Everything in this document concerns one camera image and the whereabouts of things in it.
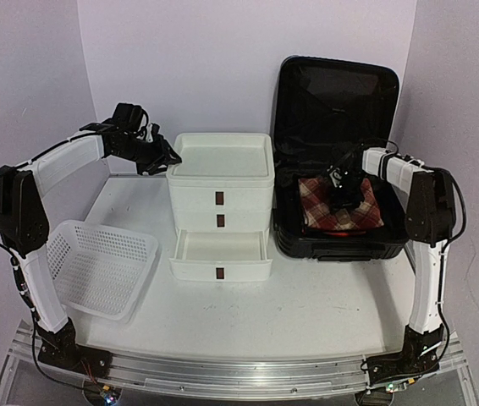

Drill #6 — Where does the red plaid folded cloth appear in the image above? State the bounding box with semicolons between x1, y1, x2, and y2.
298;178;384;233

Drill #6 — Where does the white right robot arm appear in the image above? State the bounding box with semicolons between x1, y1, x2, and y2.
322;143;467;375

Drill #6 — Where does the orange flat item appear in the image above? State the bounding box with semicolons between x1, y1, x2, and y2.
325;230;366;237

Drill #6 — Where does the white perforated plastic basket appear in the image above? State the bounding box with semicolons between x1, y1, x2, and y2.
47;220;159;323

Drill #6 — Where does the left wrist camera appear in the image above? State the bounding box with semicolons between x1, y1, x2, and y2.
143;123;160;143

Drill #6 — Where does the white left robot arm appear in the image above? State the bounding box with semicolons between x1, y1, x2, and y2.
0;102;182;334

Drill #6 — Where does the white drawer storage box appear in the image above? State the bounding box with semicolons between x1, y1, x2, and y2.
166;133;275;283

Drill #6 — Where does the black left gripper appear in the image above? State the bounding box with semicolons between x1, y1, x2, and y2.
115;134;184;177

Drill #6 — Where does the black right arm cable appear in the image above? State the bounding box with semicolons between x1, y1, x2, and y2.
444;168;467;250

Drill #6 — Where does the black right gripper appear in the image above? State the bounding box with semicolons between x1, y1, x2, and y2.
325;169;366;214

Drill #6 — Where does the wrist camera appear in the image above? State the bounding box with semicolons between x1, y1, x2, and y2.
327;167;347;189
143;123;160;143

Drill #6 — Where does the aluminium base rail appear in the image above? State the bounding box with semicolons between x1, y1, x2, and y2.
10;326;466;400

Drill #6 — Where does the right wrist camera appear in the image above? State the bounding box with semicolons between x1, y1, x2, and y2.
327;167;347;189

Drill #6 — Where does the black ribbed hard suitcase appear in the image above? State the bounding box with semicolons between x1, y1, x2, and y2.
272;56;408;261

